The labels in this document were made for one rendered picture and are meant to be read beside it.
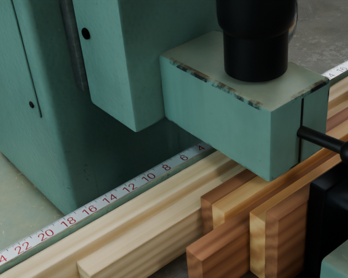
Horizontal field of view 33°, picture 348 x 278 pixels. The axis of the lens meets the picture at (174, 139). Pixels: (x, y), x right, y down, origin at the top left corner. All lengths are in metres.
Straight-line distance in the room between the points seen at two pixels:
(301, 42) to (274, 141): 2.42
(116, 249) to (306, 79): 0.20
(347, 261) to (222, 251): 0.09
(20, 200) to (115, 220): 0.30
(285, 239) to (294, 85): 0.12
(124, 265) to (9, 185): 0.35
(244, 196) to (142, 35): 0.16
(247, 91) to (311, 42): 2.42
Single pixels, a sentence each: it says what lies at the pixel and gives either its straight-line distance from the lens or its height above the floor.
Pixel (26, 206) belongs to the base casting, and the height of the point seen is 0.80.
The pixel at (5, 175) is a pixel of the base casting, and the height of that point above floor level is 0.80.
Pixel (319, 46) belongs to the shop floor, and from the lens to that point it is 2.83.
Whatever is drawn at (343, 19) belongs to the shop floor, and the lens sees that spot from 3.11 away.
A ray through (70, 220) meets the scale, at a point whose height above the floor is 0.96.
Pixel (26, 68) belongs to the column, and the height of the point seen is 1.01.
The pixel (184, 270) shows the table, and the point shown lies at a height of 0.90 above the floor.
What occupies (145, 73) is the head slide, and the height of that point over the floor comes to 1.02.
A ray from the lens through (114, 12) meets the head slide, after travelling 0.49.
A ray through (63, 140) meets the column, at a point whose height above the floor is 0.93.
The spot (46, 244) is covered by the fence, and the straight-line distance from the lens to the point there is 0.47.
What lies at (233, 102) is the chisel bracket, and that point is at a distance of 0.46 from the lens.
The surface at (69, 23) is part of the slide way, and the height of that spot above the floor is 1.05.
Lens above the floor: 1.27
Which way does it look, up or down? 35 degrees down
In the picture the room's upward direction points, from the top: 6 degrees counter-clockwise
